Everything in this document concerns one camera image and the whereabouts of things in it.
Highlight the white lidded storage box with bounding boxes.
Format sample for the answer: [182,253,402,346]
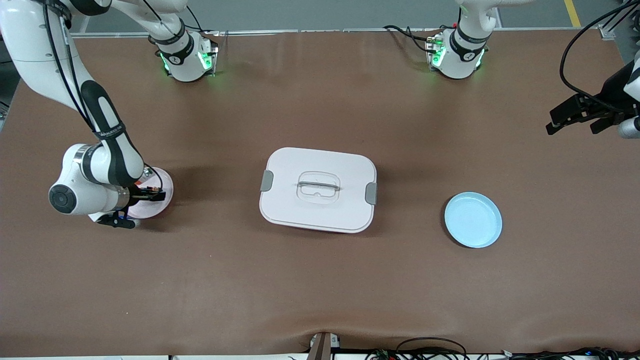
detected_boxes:
[259,147,378,234]

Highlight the pink round plate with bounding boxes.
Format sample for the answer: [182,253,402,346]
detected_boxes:
[89,167,175,221]

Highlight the light blue round plate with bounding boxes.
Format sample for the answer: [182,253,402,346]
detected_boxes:
[444,191,503,249]

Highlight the brown table mat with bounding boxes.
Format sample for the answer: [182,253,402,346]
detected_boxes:
[0,29,640,357]

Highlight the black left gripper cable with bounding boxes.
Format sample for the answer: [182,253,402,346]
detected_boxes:
[558,0,640,113]

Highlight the aluminium frame profile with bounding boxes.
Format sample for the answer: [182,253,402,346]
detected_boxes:
[597,0,640,41]

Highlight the black right arm base cable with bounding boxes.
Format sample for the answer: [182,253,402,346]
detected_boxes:
[167,5,206,33]

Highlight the black arm base cable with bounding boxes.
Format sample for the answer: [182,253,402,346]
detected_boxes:
[167,5,206,33]
[382,24,441,53]

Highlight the black left arm base cable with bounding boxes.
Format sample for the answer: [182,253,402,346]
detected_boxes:
[382,24,441,53]

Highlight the brown camera mount post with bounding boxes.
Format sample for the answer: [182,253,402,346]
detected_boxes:
[306,331,342,360]

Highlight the black cable bundle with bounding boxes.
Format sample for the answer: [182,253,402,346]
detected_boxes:
[500,346,640,360]

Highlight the silver table edge rail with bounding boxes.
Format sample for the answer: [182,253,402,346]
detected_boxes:
[70,27,601,38]

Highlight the black looped cable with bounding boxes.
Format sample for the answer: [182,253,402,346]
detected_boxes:
[395,337,468,360]

